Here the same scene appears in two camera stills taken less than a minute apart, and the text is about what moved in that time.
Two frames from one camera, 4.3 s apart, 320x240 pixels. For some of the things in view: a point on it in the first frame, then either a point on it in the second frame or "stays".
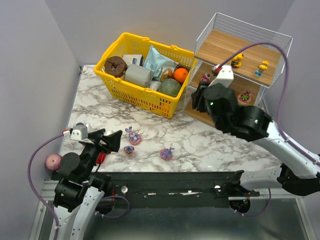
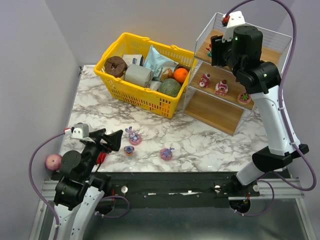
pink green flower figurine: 244,97 stays
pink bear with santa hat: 205,77 stays
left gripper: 96,140 stays
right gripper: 200,100 → 216,50
